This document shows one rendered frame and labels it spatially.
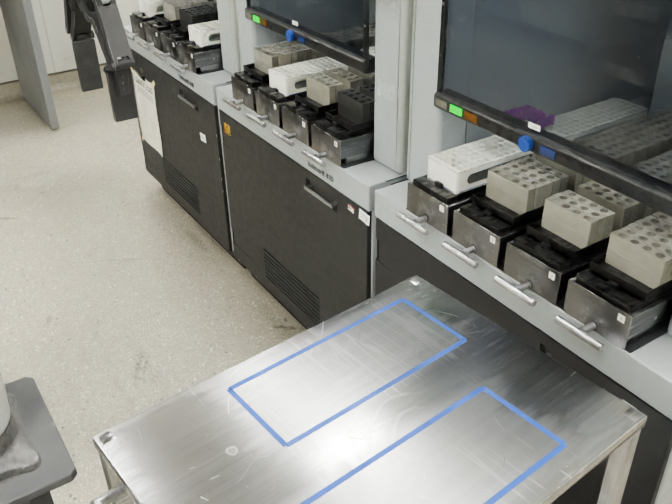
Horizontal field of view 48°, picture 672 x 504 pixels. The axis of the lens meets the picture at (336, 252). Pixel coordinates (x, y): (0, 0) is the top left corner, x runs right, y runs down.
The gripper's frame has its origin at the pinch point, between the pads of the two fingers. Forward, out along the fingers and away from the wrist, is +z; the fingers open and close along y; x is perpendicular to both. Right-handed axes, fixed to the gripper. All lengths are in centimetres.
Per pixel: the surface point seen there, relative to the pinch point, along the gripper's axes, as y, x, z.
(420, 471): 49, 17, 38
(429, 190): -10, 67, 39
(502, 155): -6, 84, 34
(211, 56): -130, 72, 41
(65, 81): -360, 76, 116
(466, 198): -4, 72, 39
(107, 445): 22.7, -14.6, 37.9
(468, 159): -9, 76, 33
